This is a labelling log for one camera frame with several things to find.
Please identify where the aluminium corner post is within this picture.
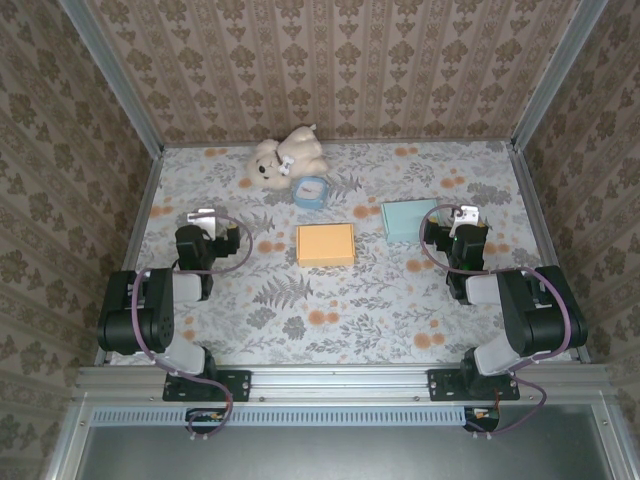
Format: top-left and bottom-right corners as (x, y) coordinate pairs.
(510, 0), (610, 151)
(57, 0), (165, 157)

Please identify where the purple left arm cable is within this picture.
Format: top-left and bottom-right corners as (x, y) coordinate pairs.
(130, 212), (254, 444)

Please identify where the cream plush dog toy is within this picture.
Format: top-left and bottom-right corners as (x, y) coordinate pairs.
(243, 124), (330, 190)

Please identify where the small blue square box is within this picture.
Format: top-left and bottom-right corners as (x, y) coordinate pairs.
(292, 175), (329, 211)

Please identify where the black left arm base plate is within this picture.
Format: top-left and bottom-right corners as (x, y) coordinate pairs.
(162, 368), (252, 403)

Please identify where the grey metal panel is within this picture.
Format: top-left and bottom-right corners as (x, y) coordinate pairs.
(74, 404), (619, 480)

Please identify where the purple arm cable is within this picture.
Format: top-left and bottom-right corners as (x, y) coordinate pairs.
(420, 203), (576, 441)
(130, 212), (254, 444)

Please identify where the light blue paper box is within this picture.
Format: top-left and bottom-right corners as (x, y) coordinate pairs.
(380, 198), (441, 245)

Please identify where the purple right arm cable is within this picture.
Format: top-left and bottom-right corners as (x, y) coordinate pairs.
(420, 203), (576, 441)

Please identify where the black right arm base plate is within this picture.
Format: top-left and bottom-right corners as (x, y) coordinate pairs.
(427, 368), (521, 403)

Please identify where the aluminium side rail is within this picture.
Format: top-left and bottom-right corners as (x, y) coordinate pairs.
(509, 143), (592, 365)
(94, 147), (166, 369)

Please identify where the aluminium front rail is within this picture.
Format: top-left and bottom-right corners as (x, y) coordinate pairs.
(74, 364), (614, 401)

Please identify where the black connector board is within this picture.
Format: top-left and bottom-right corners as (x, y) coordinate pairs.
(185, 407), (227, 435)
(462, 405), (501, 434)

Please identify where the orange paper box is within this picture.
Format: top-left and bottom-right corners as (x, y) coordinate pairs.
(294, 223), (356, 268)

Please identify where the grey slotted cable duct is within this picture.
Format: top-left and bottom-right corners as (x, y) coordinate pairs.
(92, 405), (469, 427)

